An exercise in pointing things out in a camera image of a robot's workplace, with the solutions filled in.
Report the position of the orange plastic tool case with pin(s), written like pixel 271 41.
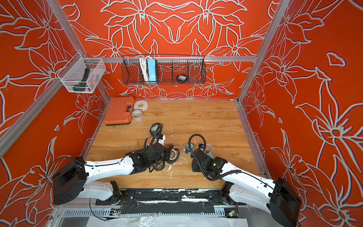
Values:
pixel 119 111

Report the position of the teal charger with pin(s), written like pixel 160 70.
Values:
pixel 189 148

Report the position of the white tape roll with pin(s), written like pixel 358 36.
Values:
pixel 141 105

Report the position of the teal charger near right arm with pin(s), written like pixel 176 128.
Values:
pixel 210 155

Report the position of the black wire wall basket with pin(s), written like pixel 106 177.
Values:
pixel 135 69

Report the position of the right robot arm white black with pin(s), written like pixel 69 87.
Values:
pixel 275 197

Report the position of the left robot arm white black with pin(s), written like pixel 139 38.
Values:
pixel 80 179

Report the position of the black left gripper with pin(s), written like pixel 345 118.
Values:
pixel 167 152

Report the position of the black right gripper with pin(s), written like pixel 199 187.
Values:
pixel 194 166

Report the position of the clear acrylic wall box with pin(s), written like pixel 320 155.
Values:
pixel 73 71

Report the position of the clear tape roll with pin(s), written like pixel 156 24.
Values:
pixel 137 115

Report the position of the black charger in basket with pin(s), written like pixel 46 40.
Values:
pixel 182 78

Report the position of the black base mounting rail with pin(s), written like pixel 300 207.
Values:
pixel 198 202

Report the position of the light blue power bank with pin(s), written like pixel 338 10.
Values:
pixel 151 63

